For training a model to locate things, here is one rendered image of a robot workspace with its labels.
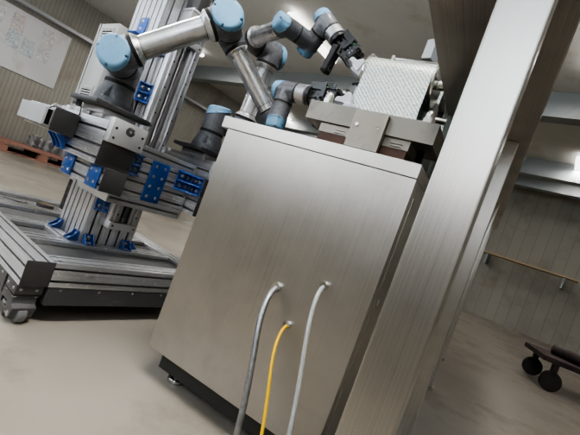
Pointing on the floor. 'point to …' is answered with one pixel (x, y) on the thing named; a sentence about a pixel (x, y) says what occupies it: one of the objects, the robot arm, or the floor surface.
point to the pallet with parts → (31, 150)
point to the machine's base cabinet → (217, 278)
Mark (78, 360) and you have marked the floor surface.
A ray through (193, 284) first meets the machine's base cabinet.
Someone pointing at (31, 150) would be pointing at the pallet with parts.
